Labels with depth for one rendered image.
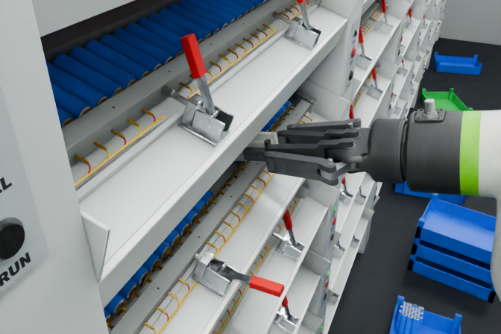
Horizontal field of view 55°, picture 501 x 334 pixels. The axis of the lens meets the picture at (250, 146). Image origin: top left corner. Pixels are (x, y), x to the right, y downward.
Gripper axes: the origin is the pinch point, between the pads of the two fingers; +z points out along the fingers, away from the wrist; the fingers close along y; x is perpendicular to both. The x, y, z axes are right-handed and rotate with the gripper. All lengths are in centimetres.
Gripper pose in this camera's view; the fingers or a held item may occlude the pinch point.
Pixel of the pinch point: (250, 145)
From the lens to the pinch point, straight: 64.3
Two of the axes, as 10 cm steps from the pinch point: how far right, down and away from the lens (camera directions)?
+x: 1.9, 8.8, 4.3
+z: -8.9, -0.3, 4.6
